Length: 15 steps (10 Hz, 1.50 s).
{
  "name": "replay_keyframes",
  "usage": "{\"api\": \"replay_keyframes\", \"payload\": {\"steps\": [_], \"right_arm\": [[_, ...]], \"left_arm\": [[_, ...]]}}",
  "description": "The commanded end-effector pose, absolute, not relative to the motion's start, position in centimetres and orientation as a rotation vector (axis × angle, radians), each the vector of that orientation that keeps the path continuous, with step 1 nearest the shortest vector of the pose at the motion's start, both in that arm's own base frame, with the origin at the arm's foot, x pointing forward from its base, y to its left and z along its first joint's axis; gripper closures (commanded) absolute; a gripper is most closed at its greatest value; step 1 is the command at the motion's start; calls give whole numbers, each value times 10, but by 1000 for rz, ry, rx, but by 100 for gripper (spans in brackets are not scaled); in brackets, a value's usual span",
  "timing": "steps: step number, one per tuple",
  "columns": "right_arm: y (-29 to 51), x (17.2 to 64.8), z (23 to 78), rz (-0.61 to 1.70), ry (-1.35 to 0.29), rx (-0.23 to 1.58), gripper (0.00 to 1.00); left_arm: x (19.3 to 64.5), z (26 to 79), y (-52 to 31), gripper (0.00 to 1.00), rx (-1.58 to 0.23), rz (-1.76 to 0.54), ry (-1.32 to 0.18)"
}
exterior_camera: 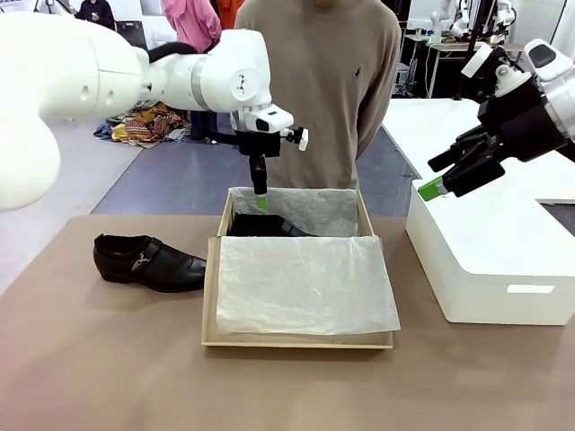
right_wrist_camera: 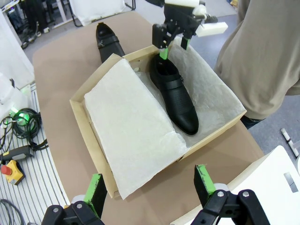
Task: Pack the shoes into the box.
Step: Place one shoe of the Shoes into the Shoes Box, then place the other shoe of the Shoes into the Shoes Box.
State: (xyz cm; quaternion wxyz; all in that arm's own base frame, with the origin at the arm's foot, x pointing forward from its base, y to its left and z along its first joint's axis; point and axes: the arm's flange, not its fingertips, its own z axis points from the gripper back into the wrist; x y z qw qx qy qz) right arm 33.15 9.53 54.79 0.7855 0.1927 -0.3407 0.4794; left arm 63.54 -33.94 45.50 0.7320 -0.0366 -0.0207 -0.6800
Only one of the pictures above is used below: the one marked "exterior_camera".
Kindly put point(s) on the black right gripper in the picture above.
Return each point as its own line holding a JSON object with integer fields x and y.
{"x": 521, "y": 125}

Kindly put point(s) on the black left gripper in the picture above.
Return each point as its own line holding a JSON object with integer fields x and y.
{"x": 260, "y": 143}

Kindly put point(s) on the black leather buckle shoe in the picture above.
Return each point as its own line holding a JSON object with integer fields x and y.
{"x": 260, "y": 224}
{"x": 153, "y": 267}

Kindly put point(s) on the beige cardboard shoe box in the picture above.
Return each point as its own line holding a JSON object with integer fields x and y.
{"x": 365, "y": 215}

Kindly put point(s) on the white tissue paper sheet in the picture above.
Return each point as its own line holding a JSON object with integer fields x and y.
{"x": 305, "y": 283}

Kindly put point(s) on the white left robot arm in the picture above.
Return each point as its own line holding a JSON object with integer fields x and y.
{"x": 67, "y": 76}

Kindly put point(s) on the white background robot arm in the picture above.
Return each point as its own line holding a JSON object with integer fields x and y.
{"x": 460, "y": 20}
{"x": 439, "y": 18}
{"x": 504, "y": 13}

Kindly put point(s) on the white plastic bin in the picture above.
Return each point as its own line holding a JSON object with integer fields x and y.
{"x": 485, "y": 242}

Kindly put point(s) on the person in beige sweater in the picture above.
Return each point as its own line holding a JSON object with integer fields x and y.
{"x": 314, "y": 90}

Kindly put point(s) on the white crate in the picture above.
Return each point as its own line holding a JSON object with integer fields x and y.
{"x": 402, "y": 78}

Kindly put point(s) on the pile of patterned clothes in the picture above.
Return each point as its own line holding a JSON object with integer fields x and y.
{"x": 148, "y": 123}

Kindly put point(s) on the person in orange top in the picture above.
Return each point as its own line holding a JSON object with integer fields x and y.
{"x": 229, "y": 13}

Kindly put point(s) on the person in pink hoodie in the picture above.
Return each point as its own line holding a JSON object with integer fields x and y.
{"x": 188, "y": 22}

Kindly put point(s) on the person in black clothes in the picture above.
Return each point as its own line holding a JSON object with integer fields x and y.
{"x": 96, "y": 13}

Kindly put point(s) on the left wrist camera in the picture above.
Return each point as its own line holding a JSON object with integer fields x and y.
{"x": 303, "y": 139}

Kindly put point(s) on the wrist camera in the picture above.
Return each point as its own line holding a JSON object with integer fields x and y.
{"x": 476, "y": 58}
{"x": 303, "y": 139}

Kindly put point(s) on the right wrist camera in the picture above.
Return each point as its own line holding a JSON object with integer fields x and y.
{"x": 476, "y": 58}

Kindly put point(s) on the black frame workbench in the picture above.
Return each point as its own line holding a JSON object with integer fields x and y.
{"x": 449, "y": 46}

